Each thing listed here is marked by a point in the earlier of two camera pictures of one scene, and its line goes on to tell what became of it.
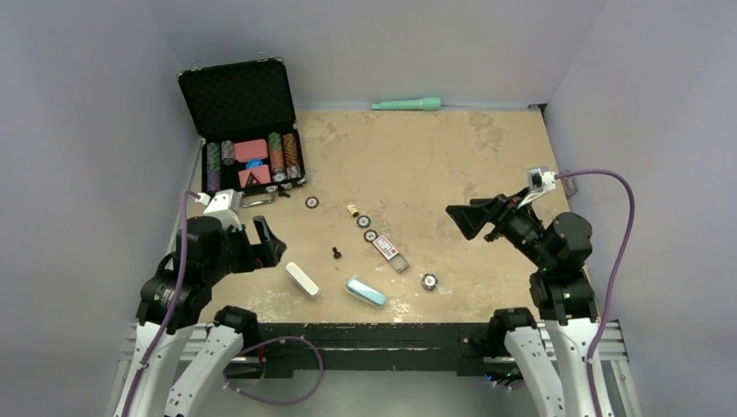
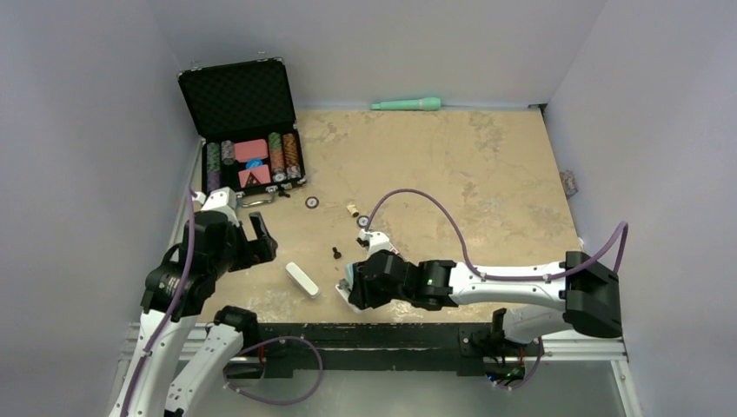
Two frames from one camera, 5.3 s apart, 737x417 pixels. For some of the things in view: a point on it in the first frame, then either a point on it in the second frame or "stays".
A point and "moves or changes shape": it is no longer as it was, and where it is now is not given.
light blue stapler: [365, 293] moves or changes shape
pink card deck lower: [260, 175] stays
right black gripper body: [514, 221] to [372, 296]
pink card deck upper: [250, 150] stays
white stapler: [304, 281] stays
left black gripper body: [237, 254] stays
